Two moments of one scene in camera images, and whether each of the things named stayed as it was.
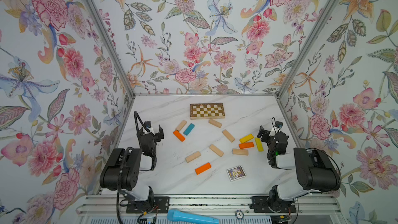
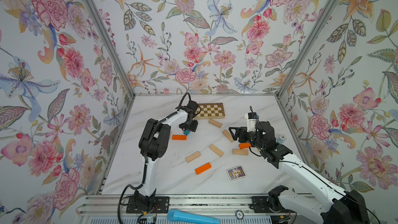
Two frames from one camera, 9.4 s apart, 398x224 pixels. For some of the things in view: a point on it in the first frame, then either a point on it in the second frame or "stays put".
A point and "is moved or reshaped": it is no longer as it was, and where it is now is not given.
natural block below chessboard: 215,123 stays put
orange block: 178,135 is moved or reshaped
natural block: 229,137 stays put
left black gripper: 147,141 → 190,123
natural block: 193,156 stays put
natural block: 240,152 stays put
